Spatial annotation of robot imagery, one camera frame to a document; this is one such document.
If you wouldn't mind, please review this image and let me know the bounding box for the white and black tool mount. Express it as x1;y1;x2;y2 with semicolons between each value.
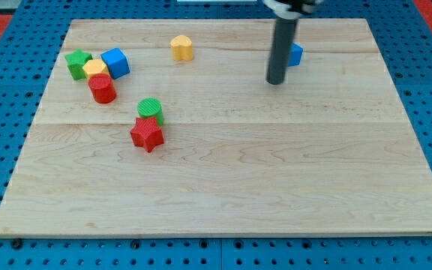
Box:
262;0;323;19

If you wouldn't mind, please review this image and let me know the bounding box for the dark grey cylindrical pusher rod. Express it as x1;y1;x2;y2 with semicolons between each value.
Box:
266;17;299;85

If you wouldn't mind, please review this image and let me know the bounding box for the blue triangle block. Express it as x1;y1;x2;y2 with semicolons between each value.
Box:
288;43;304;67

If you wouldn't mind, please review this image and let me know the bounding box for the yellow heart block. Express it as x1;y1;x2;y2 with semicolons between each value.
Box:
170;34;194;62

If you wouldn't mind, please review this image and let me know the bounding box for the green cylinder block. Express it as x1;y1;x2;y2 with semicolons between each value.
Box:
136;97;164;126

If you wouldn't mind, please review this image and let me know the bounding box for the blue cube block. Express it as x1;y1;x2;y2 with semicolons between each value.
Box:
100;47;131;80

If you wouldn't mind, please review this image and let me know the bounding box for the red star block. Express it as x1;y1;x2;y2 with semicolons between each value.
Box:
130;116;164;153

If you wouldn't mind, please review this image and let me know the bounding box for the red cylinder block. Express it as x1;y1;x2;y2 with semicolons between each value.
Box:
88;73;117;104

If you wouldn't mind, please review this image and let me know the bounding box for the yellow hexagon block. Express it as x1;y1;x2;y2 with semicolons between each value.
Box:
82;59;110;79

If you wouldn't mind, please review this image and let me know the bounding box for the green star block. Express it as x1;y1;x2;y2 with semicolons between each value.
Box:
64;49;93;80

